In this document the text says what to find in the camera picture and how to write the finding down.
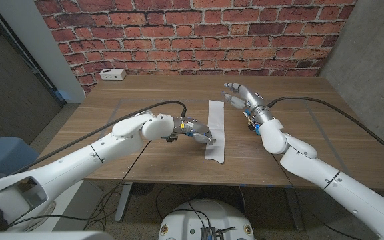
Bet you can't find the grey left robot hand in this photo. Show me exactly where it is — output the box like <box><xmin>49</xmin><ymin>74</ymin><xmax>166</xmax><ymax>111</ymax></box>
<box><xmin>171</xmin><ymin>116</ymin><xmax>217</xmax><ymax>146</ymax></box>

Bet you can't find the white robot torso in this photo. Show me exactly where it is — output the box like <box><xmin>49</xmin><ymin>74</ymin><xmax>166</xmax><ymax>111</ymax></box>
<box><xmin>157</xmin><ymin>198</ymin><xmax>256</xmax><ymax>240</ymax></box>

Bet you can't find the small grey torso device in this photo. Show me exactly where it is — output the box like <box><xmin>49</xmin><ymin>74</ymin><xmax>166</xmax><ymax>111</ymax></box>
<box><xmin>200</xmin><ymin>226</ymin><xmax>226</xmax><ymax>240</ymax></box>

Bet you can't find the blue chair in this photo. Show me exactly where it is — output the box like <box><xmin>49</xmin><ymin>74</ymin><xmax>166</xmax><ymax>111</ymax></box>
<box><xmin>0</xmin><ymin>136</ymin><xmax>39</xmax><ymax>183</ymax></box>

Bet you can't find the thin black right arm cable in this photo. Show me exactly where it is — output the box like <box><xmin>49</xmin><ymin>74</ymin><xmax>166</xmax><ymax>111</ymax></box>
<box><xmin>271</xmin><ymin>152</ymin><xmax>361</xmax><ymax>240</ymax></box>

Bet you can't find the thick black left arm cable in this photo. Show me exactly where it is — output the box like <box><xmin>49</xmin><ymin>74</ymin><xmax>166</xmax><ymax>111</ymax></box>
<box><xmin>11</xmin><ymin>100</ymin><xmax>188</xmax><ymax>175</ymax></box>

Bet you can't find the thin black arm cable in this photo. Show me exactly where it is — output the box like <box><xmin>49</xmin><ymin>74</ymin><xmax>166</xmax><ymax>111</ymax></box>
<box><xmin>7</xmin><ymin>139</ymin><xmax>153</xmax><ymax>231</ymax></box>
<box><xmin>271</xmin><ymin>152</ymin><xmax>361</xmax><ymax>240</ymax></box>

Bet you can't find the red brick print backdrop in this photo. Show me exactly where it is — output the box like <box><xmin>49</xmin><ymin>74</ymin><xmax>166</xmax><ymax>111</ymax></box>
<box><xmin>33</xmin><ymin>0</ymin><xmax>358</xmax><ymax>94</ymax></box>

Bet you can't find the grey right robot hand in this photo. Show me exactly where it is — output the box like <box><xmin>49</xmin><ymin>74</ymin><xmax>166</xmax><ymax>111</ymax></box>
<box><xmin>221</xmin><ymin>81</ymin><xmax>276</xmax><ymax>126</ymax></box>

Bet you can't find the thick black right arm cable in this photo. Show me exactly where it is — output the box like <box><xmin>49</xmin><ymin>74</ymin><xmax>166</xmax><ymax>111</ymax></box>
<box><xmin>266</xmin><ymin>96</ymin><xmax>384</xmax><ymax>164</ymax></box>

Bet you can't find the white power strip box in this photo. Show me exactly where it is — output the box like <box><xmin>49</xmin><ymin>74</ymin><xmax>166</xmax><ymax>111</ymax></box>
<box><xmin>99</xmin><ymin>68</ymin><xmax>127</xmax><ymax>81</ymax></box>

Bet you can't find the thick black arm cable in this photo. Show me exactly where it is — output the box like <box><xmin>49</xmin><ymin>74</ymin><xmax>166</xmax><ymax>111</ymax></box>
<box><xmin>11</xmin><ymin>100</ymin><xmax>188</xmax><ymax>175</ymax></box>
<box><xmin>266</xmin><ymin>96</ymin><xmax>384</xmax><ymax>164</ymax></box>

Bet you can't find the white receipt paper strip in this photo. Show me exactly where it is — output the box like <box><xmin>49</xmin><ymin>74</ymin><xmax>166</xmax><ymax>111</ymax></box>
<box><xmin>204</xmin><ymin>99</ymin><xmax>226</xmax><ymax>165</ymax></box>

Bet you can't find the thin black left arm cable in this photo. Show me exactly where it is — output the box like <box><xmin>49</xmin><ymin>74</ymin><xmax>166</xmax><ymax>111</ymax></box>
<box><xmin>7</xmin><ymin>139</ymin><xmax>153</xmax><ymax>231</ymax></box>

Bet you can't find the grey metal table leg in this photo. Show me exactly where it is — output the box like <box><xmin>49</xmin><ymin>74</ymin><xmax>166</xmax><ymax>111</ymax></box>
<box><xmin>283</xmin><ymin>187</ymin><xmax>305</xmax><ymax>231</ymax></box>
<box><xmin>114</xmin><ymin>182</ymin><xmax>133</xmax><ymax>223</ymax></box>

